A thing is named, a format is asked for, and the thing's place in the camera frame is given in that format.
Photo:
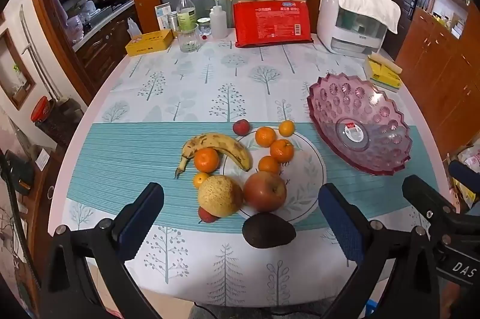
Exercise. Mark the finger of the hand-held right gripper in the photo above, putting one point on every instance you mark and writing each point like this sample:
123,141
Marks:
463,172
423,193

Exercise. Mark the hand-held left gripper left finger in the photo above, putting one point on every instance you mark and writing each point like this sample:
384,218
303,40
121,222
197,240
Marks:
138,221

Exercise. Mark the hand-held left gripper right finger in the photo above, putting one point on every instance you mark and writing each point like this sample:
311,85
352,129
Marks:
341,221

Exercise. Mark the small red plum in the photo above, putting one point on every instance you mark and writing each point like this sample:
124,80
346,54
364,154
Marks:
241,127
205,216

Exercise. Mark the dark avocado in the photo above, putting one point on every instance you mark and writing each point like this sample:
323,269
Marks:
268,231

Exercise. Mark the mandarin orange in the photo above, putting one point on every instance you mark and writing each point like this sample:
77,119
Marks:
287,128
200,180
269,165
282,151
265,137
206,159

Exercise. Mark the red apple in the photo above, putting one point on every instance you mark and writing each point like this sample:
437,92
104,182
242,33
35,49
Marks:
264,190

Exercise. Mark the yellow brown pear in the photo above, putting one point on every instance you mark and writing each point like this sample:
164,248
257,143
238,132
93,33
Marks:
220,196

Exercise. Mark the spotted yellow banana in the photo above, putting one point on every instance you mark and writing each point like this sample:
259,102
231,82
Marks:
225,146

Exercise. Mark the pink plastic fruit tray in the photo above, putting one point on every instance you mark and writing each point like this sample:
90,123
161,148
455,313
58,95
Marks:
337,105

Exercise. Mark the teal striped placemat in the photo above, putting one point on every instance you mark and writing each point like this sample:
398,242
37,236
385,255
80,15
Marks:
131,154

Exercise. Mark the yellow tissue pack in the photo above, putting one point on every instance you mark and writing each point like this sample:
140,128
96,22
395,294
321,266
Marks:
378,73

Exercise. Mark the red lidded dark jar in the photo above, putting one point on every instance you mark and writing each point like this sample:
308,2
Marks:
41,109

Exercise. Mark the tree print tablecloth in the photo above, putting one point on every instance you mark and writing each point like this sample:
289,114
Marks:
225,79

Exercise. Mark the wooden kitchen cabinet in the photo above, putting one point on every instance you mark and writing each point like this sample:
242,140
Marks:
97,49

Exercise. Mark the yellow cardboard box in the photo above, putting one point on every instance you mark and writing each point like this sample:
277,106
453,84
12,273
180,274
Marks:
148,43

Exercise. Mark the white countertop appliance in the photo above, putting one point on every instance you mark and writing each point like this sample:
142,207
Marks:
330,34

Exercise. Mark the clear glass cup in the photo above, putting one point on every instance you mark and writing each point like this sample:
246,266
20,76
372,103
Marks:
187,39

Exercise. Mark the white towel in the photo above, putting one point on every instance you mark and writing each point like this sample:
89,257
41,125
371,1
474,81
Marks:
367,0

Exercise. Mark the small metal can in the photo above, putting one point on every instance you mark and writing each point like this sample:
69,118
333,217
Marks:
173,20

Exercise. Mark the small glass jar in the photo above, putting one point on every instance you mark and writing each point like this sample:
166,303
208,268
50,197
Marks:
204,27

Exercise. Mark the white blue carton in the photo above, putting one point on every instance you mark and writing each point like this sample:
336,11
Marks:
162,15

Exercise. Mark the red paper cup pack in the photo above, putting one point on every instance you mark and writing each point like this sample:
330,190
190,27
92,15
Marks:
270,26

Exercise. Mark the clear plastic bottle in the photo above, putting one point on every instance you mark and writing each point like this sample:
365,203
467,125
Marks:
185,13

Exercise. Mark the white squeeze bottle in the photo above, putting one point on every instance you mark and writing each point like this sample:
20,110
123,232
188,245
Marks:
218,22

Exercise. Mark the wooden wall cabinet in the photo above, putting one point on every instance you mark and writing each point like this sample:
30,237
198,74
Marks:
438,71

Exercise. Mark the wood framed wall niche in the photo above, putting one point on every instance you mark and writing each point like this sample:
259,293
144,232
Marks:
15,71

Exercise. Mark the silver wall rail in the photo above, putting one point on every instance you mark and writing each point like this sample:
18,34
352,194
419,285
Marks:
35,45

